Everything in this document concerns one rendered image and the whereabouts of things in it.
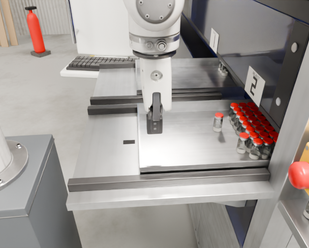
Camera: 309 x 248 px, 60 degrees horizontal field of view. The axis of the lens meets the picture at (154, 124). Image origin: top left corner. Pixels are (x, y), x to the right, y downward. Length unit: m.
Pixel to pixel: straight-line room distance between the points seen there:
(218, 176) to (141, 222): 1.07
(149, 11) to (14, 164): 0.48
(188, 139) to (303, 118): 0.28
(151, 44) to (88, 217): 1.33
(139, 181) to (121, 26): 0.98
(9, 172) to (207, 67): 0.77
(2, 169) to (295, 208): 0.60
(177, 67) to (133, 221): 0.91
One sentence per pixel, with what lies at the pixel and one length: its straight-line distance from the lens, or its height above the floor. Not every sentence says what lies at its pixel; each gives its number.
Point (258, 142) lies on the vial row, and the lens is 0.61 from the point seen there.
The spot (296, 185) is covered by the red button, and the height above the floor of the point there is 0.99.
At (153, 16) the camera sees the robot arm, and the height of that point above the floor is 1.21.
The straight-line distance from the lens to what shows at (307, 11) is 0.49.
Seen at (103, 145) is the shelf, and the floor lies 0.88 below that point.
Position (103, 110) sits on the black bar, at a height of 0.89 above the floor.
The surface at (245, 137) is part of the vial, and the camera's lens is 0.62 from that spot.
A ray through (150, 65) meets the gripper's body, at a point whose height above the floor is 1.12.
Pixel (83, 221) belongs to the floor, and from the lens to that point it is 1.63.
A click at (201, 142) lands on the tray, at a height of 0.88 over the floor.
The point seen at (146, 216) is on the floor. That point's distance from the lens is 1.60.
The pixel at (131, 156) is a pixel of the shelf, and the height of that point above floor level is 0.88.
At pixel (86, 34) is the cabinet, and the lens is 1.44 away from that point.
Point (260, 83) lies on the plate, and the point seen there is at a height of 1.04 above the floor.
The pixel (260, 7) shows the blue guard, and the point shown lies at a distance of 0.64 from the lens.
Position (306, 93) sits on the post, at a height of 1.09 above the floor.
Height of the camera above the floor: 1.28
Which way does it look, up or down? 34 degrees down
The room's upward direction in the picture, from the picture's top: straight up
